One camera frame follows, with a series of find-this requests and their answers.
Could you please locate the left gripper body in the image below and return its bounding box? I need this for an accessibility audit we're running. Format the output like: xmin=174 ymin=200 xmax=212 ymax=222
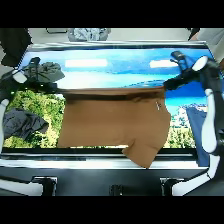
xmin=41 ymin=82 xmax=65 ymax=94

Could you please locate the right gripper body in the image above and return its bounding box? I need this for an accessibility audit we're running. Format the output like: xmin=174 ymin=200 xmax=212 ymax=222
xmin=163 ymin=75 xmax=184 ymax=92

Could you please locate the brown T-shirt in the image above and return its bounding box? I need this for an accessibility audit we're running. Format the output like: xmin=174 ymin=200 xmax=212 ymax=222
xmin=56 ymin=85 xmax=173 ymax=170

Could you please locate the olive grey garment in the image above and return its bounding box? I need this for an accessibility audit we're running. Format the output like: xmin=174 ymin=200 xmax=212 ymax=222
xmin=22 ymin=61 xmax=66 ymax=84

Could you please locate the dark grey garment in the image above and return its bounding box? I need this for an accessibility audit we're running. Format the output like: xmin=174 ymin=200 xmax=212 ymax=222
xmin=2 ymin=107 xmax=50 ymax=140

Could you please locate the blue garment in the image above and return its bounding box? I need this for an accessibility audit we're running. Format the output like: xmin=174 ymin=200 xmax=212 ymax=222
xmin=185 ymin=103 xmax=212 ymax=168

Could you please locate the black garment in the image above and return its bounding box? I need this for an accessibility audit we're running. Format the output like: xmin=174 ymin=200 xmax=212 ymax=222
xmin=0 ymin=27 xmax=34 ymax=68

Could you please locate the heap of clothes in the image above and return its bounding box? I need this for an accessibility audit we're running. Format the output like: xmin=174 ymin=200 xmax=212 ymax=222
xmin=67 ymin=27 xmax=112 ymax=43

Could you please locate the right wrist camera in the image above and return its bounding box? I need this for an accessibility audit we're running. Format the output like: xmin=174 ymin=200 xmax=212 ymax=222
xmin=169 ymin=50 xmax=189 ymax=73

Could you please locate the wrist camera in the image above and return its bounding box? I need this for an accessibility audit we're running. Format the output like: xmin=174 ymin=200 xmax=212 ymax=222
xmin=27 ymin=56 xmax=43 ymax=78
xmin=169 ymin=50 xmax=189 ymax=73

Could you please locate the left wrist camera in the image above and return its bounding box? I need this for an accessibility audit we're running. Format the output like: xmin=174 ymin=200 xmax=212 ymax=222
xmin=27 ymin=56 xmax=43 ymax=78

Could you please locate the silver frame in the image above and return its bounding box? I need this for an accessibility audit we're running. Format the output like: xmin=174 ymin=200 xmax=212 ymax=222
xmin=0 ymin=153 xmax=224 ymax=197

